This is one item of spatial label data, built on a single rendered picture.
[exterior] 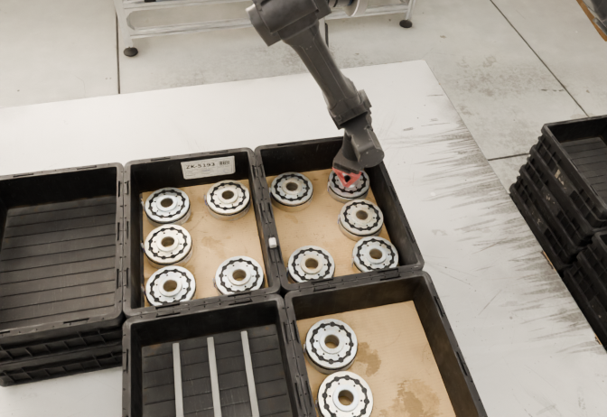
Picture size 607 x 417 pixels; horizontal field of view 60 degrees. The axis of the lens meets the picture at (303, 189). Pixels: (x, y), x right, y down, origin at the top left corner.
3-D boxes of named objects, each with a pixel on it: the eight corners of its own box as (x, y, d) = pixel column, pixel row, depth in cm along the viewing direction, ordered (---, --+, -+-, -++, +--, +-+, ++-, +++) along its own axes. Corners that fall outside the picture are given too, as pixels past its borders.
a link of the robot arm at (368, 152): (361, 84, 110) (324, 103, 112) (379, 122, 103) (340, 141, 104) (378, 119, 119) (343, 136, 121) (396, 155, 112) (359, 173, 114)
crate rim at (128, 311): (126, 167, 124) (124, 161, 122) (252, 152, 129) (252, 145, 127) (125, 323, 100) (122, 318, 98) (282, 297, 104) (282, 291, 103)
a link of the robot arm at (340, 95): (307, -40, 74) (240, -2, 76) (322, -9, 72) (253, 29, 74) (367, 88, 114) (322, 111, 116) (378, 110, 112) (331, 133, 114)
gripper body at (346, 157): (373, 148, 127) (378, 125, 121) (358, 176, 121) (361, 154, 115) (348, 139, 128) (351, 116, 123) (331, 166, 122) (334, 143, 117)
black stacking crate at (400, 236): (255, 179, 136) (253, 148, 128) (365, 164, 141) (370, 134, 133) (282, 319, 112) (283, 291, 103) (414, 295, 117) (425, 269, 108)
